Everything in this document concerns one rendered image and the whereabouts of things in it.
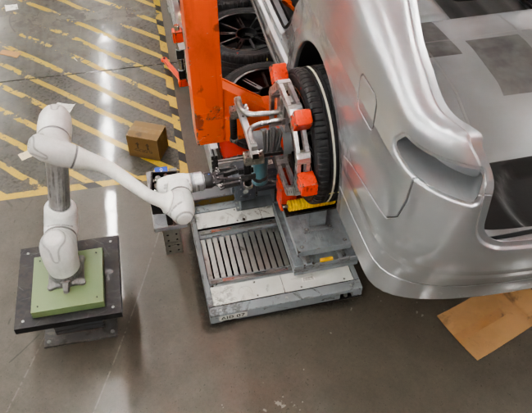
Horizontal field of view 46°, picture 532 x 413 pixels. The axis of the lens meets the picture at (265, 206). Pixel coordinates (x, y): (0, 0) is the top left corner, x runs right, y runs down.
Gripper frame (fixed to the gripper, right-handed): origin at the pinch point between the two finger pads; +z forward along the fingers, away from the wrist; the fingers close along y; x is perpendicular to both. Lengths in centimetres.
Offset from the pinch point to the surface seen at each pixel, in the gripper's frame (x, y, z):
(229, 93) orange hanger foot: 0, -62, 3
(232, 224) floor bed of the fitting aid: -82, -44, -2
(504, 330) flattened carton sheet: -82, 61, 122
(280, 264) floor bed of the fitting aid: -77, -4, 18
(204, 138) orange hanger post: -25, -59, -12
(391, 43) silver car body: 86, 39, 42
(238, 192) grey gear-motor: -51, -39, 2
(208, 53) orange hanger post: 27, -60, -6
